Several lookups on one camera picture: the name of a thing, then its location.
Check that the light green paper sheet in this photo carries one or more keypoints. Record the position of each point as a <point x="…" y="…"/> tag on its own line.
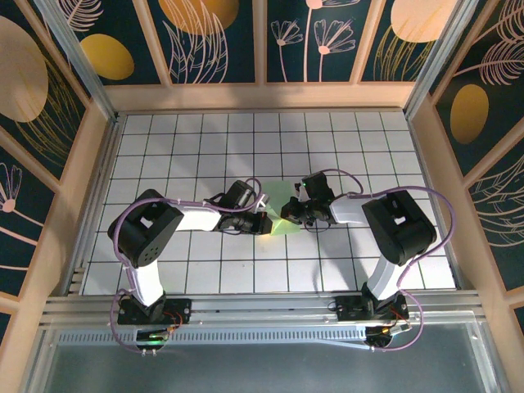
<point x="278" y="192"/>

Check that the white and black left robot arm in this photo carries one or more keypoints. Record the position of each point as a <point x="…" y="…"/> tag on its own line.
<point x="145" y="282"/>

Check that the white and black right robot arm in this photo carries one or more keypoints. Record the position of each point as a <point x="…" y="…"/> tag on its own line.
<point x="399" y="229"/>

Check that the white black-grid table mat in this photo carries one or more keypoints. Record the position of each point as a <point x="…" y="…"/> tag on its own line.
<point x="245" y="270"/>

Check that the grey translucent front panel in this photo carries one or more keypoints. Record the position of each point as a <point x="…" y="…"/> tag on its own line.
<point x="262" y="368"/>

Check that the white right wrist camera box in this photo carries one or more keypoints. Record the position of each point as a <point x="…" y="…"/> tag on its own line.
<point x="301" y="193"/>

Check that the aluminium front rail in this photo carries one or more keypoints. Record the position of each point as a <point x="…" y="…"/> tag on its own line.
<point x="266" y="305"/>

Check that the aluminium rail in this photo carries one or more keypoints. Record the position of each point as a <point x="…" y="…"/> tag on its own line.
<point x="425" y="163"/>
<point x="95" y="204"/>
<point x="266" y="305"/>

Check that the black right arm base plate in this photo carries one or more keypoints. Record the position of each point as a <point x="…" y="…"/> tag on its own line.
<point x="348" y="309"/>

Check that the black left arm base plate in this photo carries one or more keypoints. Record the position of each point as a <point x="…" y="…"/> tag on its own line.
<point x="180" y="307"/>

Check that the aluminium right side rail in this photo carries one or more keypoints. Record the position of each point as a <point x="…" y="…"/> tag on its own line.
<point x="425" y="163"/>

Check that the aluminium left side rail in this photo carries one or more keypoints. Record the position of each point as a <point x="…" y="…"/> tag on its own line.
<point x="95" y="204"/>

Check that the aluminium right corner post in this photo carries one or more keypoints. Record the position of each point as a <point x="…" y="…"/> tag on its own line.
<point x="440" y="61"/>

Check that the aluminium corner post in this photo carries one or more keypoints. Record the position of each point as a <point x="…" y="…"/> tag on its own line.
<point x="440" y="61"/>
<point x="79" y="61"/>

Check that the aluminium left corner post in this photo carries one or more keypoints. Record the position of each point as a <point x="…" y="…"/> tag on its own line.
<point x="79" y="61"/>

